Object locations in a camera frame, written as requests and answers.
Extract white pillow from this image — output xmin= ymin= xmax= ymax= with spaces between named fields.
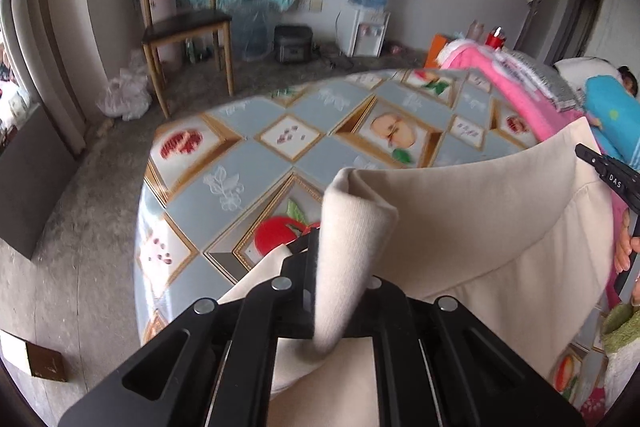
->
xmin=554 ymin=56 xmax=626 ymax=95

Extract white water dispenser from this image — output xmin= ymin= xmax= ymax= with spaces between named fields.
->
xmin=339 ymin=8 xmax=391 ymax=58

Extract black appliance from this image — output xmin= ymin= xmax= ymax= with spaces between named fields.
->
xmin=274 ymin=24 xmax=316 ymax=65

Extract empty clear water jug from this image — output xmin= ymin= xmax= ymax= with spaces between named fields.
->
xmin=235 ymin=4 xmax=276 ymax=62

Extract orange box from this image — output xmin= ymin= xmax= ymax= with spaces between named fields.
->
xmin=427 ymin=34 xmax=453 ymax=68

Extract brown box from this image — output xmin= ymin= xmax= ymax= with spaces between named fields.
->
xmin=0 ymin=329 xmax=68 ymax=383

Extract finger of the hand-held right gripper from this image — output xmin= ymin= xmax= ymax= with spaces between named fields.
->
xmin=575 ymin=144 xmax=609 ymax=172

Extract grey cabinet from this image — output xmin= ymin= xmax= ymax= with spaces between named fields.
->
xmin=0 ymin=104 xmax=80 ymax=260

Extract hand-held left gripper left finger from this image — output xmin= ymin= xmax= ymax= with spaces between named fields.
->
xmin=59 ymin=227 xmax=323 ymax=427

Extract person's right hand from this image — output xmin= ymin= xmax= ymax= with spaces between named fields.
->
xmin=614 ymin=209 xmax=640 ymax=308

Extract pink floral blanket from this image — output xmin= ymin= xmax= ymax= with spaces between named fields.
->
xmin=439 ymin=38 xmax=638 ymax=427

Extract white plastic bags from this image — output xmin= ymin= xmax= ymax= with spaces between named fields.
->
xmin=96 ymin=52 xmax=153 ymax=122

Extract grey quilted blanket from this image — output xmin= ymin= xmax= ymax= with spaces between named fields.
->
xmin=505 ymin=49 xmax=586 ymax=112

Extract person's right forearm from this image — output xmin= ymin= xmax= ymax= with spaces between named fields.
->
xmin=600 ymin=302 xmax=640 ymax=353

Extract cream zip jacket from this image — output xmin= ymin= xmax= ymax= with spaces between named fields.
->
xmin=217 ymin=116 xmax=618 ymax=427

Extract door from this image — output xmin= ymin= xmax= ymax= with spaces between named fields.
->
xmin=515 ymin=0 xmax=608 ymax=68

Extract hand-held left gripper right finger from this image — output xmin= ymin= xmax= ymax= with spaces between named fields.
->
xmin=345 ymin=277 xmax=586 ymax=427

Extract wooden chair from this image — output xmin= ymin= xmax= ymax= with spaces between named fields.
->
xmin=134 ymin=0 xmax=236 ymax=118

